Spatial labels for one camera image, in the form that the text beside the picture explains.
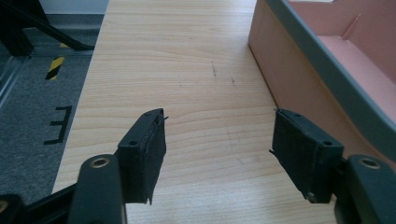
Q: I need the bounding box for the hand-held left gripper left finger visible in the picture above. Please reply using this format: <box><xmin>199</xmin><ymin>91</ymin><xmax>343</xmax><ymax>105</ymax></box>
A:
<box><xmin>117</xmin><ymin>107</ymin><xmax>169</xmax><ymax>205</ymax></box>

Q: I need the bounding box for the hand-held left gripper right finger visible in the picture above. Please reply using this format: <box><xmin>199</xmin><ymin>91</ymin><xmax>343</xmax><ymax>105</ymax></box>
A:
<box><xmin>269</xmin><ymin>108</ymin><xmax>345</xmax><ymax>204</ymax></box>

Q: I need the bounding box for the black floor tape mark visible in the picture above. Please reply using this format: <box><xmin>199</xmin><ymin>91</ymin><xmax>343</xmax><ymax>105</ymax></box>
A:
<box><xmin>43</xmin><ymin>105</ymin><xmax>73</xmax><ymax>146</ymax></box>

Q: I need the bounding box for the pink cardboard box grey rim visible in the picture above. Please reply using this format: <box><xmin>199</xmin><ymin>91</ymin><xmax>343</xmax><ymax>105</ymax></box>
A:
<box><xmin>247</xmin><ymin>0</ymin><xmax>396</xmax><ymax>172</ymax></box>

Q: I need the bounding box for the yellow black striped floor tape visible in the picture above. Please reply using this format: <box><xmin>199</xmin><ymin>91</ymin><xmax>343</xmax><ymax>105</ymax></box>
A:
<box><xmin>45</xmin><ymin>56</ymin><xmax>65</xmax><ymax>81</ymax></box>

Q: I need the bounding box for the black metal stand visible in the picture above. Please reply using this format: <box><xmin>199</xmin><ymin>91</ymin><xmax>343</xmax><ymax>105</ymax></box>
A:
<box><xmin>0</xmin><ymin>0</ymin><xmax>95</xmax><ymax>58</ymax></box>

